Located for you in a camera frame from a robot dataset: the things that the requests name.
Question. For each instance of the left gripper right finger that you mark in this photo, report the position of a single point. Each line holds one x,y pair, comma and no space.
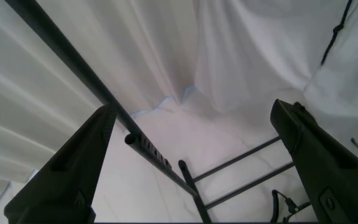
334,174

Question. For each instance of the black clothes rack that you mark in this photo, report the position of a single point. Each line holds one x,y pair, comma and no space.
73,62

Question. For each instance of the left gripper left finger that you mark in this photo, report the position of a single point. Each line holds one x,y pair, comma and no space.
67,180

